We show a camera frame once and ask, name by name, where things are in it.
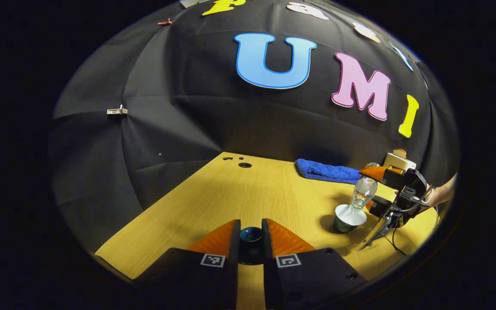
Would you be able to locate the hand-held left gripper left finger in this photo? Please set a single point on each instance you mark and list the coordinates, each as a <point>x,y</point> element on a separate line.
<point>232,277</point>

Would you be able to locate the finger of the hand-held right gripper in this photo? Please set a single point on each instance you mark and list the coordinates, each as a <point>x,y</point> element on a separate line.
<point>381,174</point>
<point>379,206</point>

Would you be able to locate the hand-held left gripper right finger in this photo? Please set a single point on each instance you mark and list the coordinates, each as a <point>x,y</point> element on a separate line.
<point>270,280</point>

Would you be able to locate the clear plastic water bottle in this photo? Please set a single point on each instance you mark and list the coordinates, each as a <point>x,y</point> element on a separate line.
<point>365,189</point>

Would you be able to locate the white and green teacup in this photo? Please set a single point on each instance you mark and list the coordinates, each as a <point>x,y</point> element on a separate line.
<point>342,219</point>

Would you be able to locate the white toaster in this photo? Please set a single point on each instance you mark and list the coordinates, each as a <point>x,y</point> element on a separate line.
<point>396,162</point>

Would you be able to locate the brown toast slice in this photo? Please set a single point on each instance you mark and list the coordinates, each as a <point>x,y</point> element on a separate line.
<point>400,153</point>

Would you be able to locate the blue folded towel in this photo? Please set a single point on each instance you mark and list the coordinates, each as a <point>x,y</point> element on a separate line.
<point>325,172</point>

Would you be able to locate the black backdrop cloth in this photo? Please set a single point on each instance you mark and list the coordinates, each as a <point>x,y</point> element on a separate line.
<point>230,120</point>

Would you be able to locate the silver metal clip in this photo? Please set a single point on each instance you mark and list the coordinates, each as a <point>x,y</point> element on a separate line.
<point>117,111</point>

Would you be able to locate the small red clip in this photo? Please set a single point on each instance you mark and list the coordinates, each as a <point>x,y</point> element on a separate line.
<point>165,22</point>

